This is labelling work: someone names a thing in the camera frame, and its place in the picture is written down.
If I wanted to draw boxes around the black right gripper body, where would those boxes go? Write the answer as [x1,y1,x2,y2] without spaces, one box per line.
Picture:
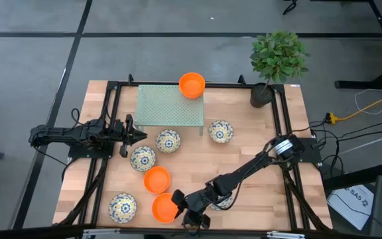
[172,187,220,230]

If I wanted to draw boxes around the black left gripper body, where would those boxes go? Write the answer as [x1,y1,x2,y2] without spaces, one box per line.
[111,114,135,159]

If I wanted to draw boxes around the blue yellow patterned ceramic bowl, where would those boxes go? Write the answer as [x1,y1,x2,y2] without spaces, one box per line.
[129,145,157,173]
[155,128,182,154]
[207,195,234,212]
[107,192,138,224]
[208,119,235,144]

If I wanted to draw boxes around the green perforated metal shelf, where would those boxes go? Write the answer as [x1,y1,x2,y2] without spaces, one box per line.
[133,84,206,136]

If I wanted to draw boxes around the black rig beam silver brackets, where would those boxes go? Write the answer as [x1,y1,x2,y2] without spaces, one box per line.
[0,222,382,239]

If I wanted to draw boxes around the white printed paper sheet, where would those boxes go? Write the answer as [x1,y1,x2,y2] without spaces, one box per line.
[326,184,376,232]

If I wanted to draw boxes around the yellow outlet block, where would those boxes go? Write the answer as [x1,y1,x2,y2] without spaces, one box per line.
[325,112,340,125]

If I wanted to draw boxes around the black diagonal floor beam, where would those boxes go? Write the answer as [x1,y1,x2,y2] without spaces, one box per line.
[322,161,382,192]

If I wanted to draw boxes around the green potted plant black pot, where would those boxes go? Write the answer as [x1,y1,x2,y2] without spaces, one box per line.
[249,31,311,109]

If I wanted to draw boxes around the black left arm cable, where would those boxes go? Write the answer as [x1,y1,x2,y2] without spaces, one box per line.
[31,108,81,182]

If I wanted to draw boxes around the grey cable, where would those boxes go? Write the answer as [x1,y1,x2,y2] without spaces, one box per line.
[338,127,382,155]

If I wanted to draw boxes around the black power cable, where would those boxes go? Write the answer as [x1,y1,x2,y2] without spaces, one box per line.
[316,129,382,150]
[308,115,382,133]

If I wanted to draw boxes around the black desk leg frame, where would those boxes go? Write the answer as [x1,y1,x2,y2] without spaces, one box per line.
[335,0,382,90]

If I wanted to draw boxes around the black hanging cable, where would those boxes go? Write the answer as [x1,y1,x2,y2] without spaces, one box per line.
[282,0,298,16]

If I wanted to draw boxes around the yellow power cable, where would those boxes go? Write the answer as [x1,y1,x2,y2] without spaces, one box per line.
[336,88,382,122]

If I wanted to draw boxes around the white cable loop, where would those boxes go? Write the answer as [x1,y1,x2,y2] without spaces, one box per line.
[354,84,382,116]

